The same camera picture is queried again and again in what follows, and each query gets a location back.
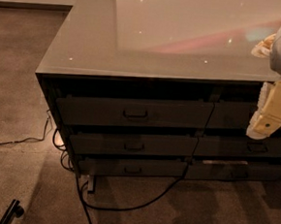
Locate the dark drawer cabinet glass top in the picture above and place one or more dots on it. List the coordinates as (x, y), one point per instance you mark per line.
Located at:
(197, 50)

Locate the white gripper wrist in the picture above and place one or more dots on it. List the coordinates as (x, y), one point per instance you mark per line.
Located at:
(266, 118)

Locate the black metal bar object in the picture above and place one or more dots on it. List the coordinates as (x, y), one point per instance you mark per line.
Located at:
(14, 210)

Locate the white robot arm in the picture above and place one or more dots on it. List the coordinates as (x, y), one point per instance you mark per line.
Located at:
(275, 54)

